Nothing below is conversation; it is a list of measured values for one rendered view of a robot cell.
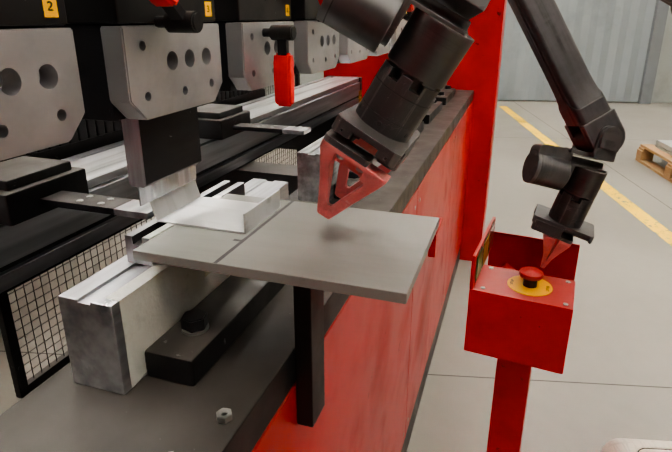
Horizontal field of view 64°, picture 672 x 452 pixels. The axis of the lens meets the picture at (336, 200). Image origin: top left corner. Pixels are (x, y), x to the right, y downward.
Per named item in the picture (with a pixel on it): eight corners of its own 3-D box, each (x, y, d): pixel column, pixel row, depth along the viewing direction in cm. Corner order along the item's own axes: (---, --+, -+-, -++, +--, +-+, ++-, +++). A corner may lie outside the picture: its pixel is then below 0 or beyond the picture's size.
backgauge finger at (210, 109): (295, 146, 97) (294, 118, 95) (172, 136, 105) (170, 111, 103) (318, 133, 108) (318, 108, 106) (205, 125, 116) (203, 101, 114)
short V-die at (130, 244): (152, 266, 54) (149, 238, 53) (128, 261, 55) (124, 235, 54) (245, 203, 72) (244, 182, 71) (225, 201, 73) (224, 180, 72)
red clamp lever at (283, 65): (293, 107, 66) (291, 25, 63) (263, 106, 68) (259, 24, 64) (298, 105, 68) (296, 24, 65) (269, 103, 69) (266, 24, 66)
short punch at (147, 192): (148, 207, 54) (137, 112, 50) (132, 205, 54) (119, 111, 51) (203, 179, 62) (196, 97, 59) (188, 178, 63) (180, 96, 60)
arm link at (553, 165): (626, 128, 85) (597, 127, 93) (558, 111, 84) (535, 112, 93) (604, 201, 87) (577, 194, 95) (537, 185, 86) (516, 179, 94)
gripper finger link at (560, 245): (518, 249, 103) (538, 206, 99) (556, 264, 101) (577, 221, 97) (514, 263, 97) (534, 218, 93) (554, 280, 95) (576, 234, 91)
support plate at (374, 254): (406, 304, 43) (406, 293, 43) (133, 259, 51) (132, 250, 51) (439, 225, 59) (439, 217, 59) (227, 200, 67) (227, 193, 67)
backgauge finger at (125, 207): (123, 244, 56) (116, 199, 54) (-60, 216, 63) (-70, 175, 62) (188, 207, 66) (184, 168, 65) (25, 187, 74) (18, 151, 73)
